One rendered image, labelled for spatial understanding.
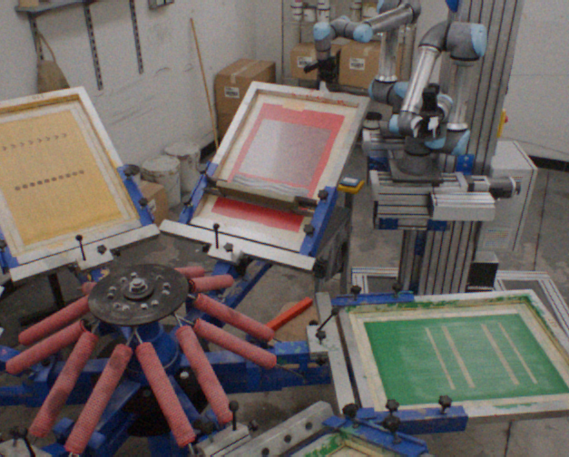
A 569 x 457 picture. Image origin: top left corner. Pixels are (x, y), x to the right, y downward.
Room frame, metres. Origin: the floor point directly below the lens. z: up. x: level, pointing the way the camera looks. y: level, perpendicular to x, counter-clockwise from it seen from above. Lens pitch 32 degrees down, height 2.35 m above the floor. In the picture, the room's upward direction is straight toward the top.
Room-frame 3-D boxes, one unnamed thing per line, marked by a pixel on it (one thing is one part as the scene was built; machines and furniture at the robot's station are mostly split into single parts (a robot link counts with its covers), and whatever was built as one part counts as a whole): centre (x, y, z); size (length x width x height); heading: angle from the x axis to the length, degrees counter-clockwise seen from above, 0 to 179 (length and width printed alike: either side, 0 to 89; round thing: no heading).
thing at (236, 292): (1.89, 0.20, 0.89); 1.24 x 0.06 x 0.06; 155
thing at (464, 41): (2.23, -0.69, 1.63); 0.15 x 0.12 x 0.55; 60
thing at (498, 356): (1.41, -0.45, 1.05); 1.08 x 0.61 x 0.23; 95
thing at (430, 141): (2.03, -0.55, 1.54); 0.11 x 0.08 x 0.11; 60
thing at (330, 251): (2.26, -0.17, 0.79); 0.46 x 0.09 x 0.33; 155
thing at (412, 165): (2.29, -0.57, 1.31); 0.15 x 0.15 x 0.10
